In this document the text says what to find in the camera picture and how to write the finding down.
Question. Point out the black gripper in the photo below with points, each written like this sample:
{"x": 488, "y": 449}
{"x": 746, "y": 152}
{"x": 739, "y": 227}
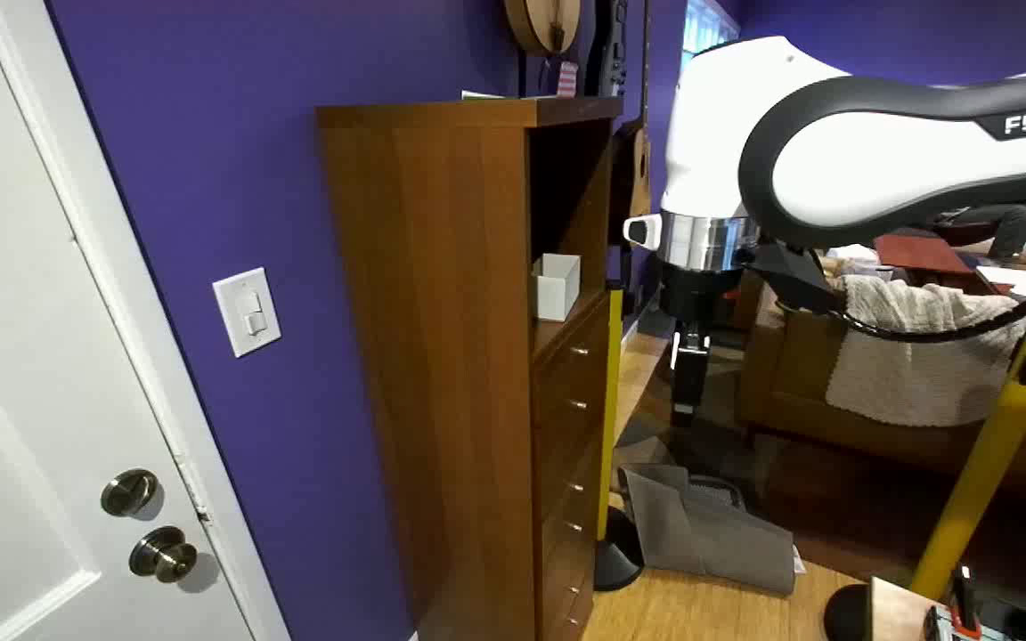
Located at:
{"x": 697, "y": 303}

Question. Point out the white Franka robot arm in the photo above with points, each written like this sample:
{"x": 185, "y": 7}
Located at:
{"x": 892, "y": 164}

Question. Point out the white open box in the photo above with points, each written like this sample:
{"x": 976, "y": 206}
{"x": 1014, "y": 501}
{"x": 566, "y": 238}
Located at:
{"x": 556, "y": 285}

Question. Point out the brown wooden drawer cabinet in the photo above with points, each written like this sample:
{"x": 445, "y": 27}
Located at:
{"x": 444, "y": 356}

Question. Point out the yellow pole with round base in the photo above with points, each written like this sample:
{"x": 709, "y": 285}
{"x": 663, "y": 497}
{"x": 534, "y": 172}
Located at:
{"x": 611, "y": 415}

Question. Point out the dark brown sofa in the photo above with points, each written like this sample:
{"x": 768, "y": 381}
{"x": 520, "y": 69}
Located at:
{"x": 799, "y": 392}

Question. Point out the black round pole base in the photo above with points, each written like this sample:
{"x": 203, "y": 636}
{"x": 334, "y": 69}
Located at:
{"x": 615, "y": 563}

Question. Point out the brown acoustic guitar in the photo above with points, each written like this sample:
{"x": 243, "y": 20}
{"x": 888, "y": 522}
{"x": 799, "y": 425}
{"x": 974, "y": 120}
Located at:
{"x": 638, "y": 179}

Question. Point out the maroon flat cushion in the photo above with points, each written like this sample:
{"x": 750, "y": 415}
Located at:
{"x": 923, "y": 253}

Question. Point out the small pink card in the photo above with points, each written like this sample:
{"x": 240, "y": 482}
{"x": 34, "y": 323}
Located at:
{"x": 566, "y": 78}

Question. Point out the black vertical pole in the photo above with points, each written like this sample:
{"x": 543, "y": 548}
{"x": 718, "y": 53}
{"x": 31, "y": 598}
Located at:
{"x": 615, "y": 49}

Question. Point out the red black hand tool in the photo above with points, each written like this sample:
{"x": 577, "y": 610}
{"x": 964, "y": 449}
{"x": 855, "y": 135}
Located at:
{"x": 964, "y": 598}

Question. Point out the white paper sheet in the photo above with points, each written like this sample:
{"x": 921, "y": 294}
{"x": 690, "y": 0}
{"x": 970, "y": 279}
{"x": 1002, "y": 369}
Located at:
{"x": 478, "y": 94}

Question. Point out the bright window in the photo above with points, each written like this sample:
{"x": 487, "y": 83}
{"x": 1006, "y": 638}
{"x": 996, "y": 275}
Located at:
{"x": 704, "y": 21}

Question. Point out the round wooden instrument body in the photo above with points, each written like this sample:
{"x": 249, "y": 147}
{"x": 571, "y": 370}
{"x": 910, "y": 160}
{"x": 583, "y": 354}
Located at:
{"x": 543, "y": 21}

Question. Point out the silver round door knob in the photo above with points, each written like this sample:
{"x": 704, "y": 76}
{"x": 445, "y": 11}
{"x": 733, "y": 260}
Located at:
{"x": 160, "y": 553}

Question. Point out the silver deadbolt knob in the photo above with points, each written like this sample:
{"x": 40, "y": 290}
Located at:
{"x": 131, "y": 492}

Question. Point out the white panel door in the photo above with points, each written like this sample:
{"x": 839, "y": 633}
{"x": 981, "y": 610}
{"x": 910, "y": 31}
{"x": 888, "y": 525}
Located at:
{"x": 14, "y": 295}

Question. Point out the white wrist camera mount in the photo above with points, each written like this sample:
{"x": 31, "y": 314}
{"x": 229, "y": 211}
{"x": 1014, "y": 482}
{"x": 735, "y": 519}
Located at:
{"x": 641, "y": 231}

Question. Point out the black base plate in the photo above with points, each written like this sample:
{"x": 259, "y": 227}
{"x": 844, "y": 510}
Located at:
{"x": 844, "y": 618}

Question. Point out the yellow slanted frame pole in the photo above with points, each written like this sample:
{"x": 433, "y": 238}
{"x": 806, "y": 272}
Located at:
{"x": 989, "y": 473}

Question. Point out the white light switch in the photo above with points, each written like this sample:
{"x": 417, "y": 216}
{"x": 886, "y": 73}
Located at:
{"x": 248, "y": 310}

